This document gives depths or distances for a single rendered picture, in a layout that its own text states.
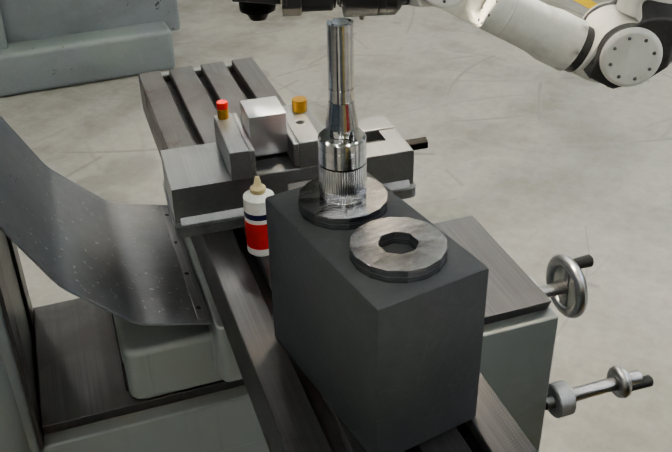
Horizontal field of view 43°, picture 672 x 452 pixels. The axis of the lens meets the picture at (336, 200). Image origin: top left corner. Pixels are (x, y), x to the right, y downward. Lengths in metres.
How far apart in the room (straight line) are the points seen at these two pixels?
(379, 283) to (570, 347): 1.72
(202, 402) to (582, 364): 1.37
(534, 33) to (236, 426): 0.68
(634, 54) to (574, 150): 2.30
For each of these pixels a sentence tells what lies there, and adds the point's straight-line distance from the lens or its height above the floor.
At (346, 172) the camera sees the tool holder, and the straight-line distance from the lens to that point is 0.82.
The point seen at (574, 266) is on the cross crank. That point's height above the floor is 0.67.
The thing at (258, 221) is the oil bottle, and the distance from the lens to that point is 1.09.
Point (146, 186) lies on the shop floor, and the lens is 3.21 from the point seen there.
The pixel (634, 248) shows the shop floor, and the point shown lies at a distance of 2.90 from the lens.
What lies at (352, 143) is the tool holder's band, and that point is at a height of 1.19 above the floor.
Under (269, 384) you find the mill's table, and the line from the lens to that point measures 0.94.
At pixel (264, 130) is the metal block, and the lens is 1.17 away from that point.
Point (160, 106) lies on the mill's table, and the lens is 1.57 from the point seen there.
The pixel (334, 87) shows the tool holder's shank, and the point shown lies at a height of 1.24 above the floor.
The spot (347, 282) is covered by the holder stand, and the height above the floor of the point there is 1.10.
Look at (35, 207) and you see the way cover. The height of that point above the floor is 0.98.
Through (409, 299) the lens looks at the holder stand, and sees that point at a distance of 0.74.
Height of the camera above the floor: 1.55
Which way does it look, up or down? 31 degrees down
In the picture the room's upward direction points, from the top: 1 degrees counter-clockwise
